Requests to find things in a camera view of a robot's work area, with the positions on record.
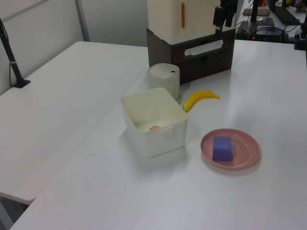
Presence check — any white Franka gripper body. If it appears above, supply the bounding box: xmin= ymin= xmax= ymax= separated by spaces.
xmin=219 ymin=0 xmax=238 ymax=15

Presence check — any black camera pole with clamp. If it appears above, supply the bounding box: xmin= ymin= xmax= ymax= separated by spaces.
xmin=0 ymin=18 xmax=32 ymax=89

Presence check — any purple cube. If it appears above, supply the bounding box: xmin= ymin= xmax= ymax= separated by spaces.
xmin=212 ymin=136 xmax=233 ymax=162

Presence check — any dark brown drawer box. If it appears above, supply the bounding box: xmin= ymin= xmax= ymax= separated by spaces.
xmin=146 ymin=27 xmax=236 ymax=85

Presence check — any cream open storage box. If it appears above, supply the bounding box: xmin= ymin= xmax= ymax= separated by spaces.
xmin=120 ymin=87 xmax=189 ymax=159

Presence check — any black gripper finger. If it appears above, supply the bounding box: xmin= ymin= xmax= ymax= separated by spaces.
xmin=213 ymin=6 xmax=224 ymax=36
xmin=224 ymin=13 xmax=234 ymax=28

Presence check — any black device with red light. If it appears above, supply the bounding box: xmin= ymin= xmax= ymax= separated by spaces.
xmin=236 ymin=26 xmax=284 ymax=43

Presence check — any small cream trash can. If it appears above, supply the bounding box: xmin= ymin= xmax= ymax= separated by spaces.
xmin=147 ymin=63 xmax=181 ymax=100

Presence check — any large cream storage box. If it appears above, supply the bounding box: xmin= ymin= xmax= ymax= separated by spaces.
xmin=147 ymin=0 xmax=222 ymax=45

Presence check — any pink plate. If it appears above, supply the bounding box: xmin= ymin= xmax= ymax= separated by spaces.
xmin=200 ymin=128 xmax=261 ymax=171

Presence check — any dark red monitor stand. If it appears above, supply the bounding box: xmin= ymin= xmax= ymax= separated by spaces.
xmin=239 ymin=0 xmax=275 ymax=27

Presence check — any yellow banana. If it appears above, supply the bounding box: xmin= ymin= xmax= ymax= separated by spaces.
xmin=183 ymin=89 xmax=221 ymax=112

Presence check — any black table clamp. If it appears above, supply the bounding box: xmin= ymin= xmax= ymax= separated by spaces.
xmin=288 ymin=18 xmax=307 ymax=51

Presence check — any black laptop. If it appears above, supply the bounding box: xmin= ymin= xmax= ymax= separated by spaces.
xmin=268 ymin=0 xmax=304 ymax=25

